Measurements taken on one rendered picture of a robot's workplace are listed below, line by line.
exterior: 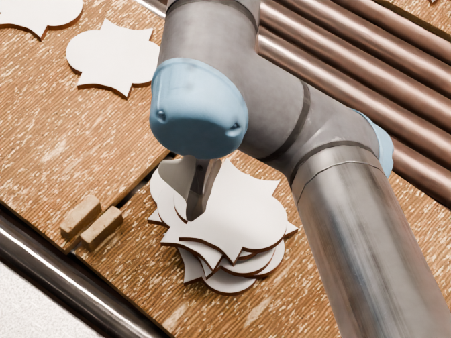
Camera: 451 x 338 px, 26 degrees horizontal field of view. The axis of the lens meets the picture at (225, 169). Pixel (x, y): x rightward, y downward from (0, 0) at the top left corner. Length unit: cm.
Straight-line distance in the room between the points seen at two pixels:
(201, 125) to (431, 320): 22
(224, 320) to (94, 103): 36
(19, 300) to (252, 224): 30
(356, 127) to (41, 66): 66
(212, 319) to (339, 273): 49
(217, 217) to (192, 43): 42
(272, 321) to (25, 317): 30
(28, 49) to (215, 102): 70
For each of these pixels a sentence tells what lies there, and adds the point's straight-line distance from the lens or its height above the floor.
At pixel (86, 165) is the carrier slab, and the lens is 127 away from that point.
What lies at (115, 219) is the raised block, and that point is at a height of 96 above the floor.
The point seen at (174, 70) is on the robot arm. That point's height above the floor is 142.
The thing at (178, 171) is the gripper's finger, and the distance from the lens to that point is 100.
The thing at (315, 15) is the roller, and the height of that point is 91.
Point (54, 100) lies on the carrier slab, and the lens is 133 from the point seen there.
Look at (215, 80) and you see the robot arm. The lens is 73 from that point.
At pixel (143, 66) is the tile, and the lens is 134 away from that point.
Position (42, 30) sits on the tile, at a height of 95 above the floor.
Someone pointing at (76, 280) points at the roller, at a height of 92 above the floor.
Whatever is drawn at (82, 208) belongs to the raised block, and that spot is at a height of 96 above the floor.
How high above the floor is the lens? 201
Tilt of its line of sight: 59 degrees down
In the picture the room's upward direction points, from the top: straight up
